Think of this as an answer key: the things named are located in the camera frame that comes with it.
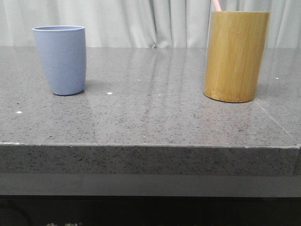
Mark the bamboo cylindrical holder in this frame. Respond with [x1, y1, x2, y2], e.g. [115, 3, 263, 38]
[203, 11, 270, 103]

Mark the white curtain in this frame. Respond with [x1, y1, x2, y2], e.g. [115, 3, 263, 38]
[0, 0, 301, 49]

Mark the blue plastic cup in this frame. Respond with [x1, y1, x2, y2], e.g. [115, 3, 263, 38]
[32, 25, 87, 96]

